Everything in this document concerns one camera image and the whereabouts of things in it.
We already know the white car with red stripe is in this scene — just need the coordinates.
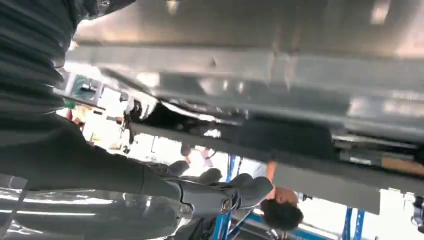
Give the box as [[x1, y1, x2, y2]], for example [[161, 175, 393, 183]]
[[64, 0, 424, 216]]

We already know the person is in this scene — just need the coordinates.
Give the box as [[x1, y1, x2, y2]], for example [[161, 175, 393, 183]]
[[260, 160, 305, 232]]

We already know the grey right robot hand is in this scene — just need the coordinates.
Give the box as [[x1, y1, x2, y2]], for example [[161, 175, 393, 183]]
[[0, 111, 275, 240]]

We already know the blue metal shelf rack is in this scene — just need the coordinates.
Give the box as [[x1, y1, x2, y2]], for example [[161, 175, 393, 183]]
[[211, 154, 366, 240]]

